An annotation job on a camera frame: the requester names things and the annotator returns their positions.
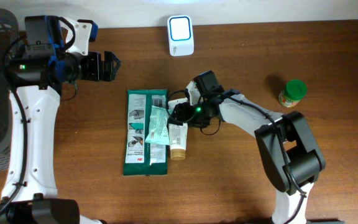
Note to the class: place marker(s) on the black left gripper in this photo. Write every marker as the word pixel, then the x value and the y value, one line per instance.
pixel 95 66

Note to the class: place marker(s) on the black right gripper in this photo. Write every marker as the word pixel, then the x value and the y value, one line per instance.
pixel 181 110

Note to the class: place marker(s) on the white tube tan cap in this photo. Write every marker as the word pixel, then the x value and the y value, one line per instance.
pixel 178 137

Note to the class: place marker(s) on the teal small sachet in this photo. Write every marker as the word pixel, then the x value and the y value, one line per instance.
pixel 158 127

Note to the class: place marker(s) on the green 3M package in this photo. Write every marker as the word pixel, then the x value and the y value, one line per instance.
pixel 142 158

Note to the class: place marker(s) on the green lid jar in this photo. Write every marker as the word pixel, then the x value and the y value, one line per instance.
pixel 293 92

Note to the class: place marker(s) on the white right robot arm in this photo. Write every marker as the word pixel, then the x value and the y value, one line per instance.
pixel 290 154

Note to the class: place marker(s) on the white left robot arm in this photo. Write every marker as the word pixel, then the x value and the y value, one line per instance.
pixel 30 192

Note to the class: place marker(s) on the white barcode scanner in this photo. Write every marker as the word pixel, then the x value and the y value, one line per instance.
pixel 180 35

